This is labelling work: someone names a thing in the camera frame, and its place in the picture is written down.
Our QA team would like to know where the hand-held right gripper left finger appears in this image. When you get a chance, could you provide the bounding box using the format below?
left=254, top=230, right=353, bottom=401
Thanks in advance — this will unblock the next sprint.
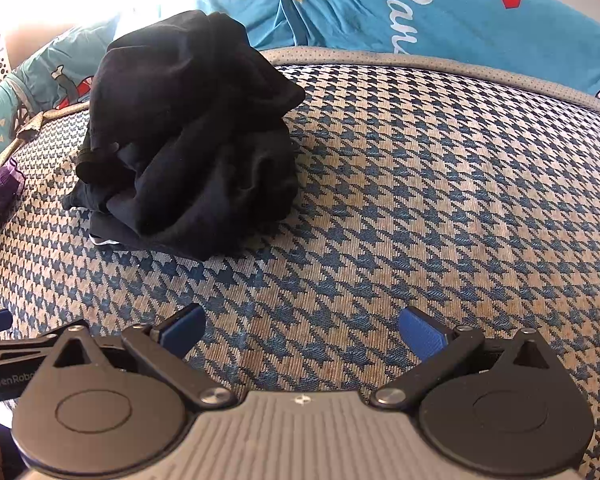
left=35, top=304, right=237, bottom=410

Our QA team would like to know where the blue airplane print bed sheet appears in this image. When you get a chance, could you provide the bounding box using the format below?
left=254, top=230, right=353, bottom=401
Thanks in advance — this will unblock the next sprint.
left=0, top=0, right=600, bottom=173

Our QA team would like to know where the black t-shirt with red print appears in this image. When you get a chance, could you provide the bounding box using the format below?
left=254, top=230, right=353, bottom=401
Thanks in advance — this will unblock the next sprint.
left=62, top=10, right=307, bottom=262

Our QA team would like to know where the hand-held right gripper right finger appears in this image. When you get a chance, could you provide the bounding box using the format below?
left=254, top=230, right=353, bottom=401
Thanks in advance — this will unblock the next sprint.
left=370, top=306, right=571, bottom=409

